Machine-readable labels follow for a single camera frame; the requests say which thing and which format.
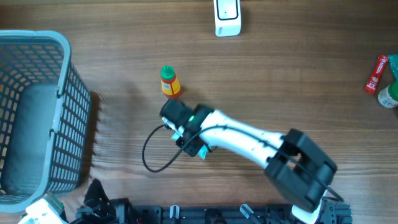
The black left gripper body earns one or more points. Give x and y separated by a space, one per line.
106 214

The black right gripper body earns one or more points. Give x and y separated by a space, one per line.
191 150

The teal white sachet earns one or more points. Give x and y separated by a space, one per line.
201 153

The red sauce bottle green cap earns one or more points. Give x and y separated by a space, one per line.
170 84

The green lid white jar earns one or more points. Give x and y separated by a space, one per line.
388 96

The red stick sachet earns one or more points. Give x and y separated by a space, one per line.
376 75

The green glove package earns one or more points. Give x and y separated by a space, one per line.
393 61

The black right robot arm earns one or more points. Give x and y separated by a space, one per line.
296 166

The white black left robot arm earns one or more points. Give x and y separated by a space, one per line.
124 211

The white barcode scanner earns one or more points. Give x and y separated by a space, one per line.
228 20

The grey plastic mesh basket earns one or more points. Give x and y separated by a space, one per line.
45 110

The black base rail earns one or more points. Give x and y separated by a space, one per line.
273 213

